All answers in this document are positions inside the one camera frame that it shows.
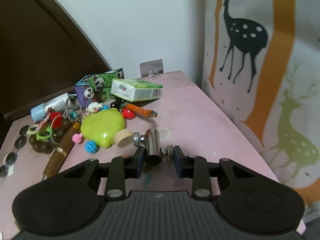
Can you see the grey metal plate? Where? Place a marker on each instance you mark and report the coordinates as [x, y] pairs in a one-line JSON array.
[[150, 66]]

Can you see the silver metal tube clamp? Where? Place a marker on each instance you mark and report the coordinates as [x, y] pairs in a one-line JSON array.
[[153, 145]]

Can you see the white pink doll charm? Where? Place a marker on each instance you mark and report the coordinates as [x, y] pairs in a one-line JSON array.
[[93, 107]]

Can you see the brown pen-shaped stick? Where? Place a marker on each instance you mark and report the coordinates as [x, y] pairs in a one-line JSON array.
[[58, 153]]

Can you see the green white paper box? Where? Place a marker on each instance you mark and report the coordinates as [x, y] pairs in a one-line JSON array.
[[135, 90]]

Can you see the panda print box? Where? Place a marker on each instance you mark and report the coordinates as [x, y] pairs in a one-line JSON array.
[[97, 85]]

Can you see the red plastic charm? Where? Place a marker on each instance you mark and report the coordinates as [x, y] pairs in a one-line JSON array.
[[56, 121]]

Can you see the cork stopper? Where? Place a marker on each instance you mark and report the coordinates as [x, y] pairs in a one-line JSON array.
[[123, 138]]

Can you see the blue flower charm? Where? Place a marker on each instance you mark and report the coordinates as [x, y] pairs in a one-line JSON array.
[[90, 146]]

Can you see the dark wooden bed headboard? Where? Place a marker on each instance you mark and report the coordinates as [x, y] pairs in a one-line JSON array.
[[37, 55]]

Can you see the red heart charm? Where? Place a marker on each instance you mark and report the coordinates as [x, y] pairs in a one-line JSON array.
[[128, 114]]

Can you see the orange patterned stick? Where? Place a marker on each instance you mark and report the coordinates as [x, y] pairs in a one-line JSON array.
[[137, 109]]

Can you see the metal keyring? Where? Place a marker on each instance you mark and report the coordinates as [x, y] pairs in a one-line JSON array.
[[71, 107]]

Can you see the black disc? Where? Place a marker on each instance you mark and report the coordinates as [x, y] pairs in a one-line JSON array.
[[3, 170], [24, 130], [11, 158], [20, 142]]

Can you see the lime green plastic case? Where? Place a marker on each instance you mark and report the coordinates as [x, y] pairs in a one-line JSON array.
[[102, 127]]

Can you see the dark wooden nightstand pink top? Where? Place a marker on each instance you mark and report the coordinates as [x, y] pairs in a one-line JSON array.
[[200, 117]]

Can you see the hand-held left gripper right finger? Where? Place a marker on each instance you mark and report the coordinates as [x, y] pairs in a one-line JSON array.
[[178, 162]]

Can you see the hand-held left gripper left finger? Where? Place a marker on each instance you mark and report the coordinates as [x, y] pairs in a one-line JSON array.
[[140, 161]]

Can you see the pink small charm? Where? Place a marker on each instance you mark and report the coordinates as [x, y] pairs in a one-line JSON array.
[[77, 138]]

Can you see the white tube blue cap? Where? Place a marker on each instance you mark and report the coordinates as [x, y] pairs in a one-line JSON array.
[[55, 103]]

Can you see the deer print wardrobe cover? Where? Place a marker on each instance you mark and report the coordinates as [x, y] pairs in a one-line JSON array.
[[287, 80]]

